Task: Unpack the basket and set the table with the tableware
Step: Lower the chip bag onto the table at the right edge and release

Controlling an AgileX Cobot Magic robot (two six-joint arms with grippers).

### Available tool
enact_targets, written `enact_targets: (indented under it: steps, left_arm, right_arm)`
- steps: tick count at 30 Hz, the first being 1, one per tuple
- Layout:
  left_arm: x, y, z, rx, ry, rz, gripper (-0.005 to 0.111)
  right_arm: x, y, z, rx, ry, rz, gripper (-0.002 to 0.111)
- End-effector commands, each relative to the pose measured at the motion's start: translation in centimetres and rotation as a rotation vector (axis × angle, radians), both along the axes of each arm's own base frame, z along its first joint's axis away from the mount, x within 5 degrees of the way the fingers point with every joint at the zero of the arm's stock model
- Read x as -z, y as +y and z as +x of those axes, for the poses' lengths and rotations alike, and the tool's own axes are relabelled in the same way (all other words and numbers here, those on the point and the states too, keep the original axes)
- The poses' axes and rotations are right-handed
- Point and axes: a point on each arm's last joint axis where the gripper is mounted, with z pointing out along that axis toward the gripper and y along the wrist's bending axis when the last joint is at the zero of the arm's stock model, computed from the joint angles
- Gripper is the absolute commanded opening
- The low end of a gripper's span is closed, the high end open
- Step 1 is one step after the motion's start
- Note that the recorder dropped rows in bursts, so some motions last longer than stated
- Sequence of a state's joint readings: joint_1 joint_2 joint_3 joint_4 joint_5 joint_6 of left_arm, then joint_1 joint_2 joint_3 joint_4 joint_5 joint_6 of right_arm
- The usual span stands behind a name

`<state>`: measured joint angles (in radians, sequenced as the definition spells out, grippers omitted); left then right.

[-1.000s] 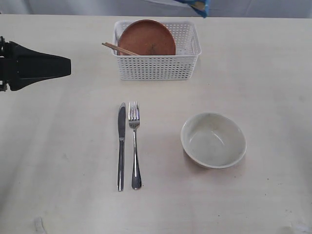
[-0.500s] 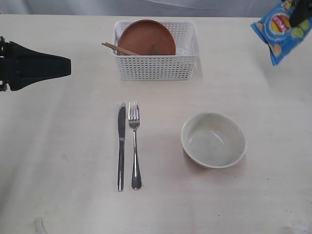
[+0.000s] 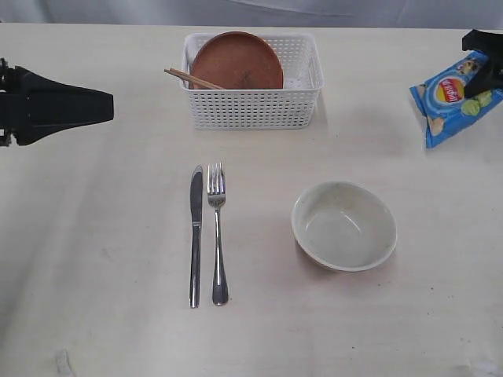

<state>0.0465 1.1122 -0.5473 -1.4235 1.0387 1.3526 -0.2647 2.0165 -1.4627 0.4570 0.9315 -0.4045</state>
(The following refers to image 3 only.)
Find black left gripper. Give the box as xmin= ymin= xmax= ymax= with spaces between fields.
xmin=1 ymin=57 xmax=114 ymax=147

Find blue chips bag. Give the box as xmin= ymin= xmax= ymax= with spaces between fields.
xmin=409 ymin=52 xmax=502 ymax=148

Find silver table knife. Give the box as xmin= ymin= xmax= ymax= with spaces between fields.
xmin=189 ymin=166 xmax=204 ymax=309

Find silver fork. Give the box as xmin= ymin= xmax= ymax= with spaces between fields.
xmin=207 ymin=163 xmax=229 ymax=306

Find brown round plate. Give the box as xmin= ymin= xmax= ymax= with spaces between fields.
xmin=190 ymin=31 xmax=284 ymax=90

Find white perforated plastic basket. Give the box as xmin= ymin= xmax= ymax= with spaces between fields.
xmin=181 ymin=33 xmax=324 ymax=130

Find pale green bowl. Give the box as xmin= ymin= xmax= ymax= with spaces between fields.
xmin=291 ymin=181 xmax=398 ymax=273

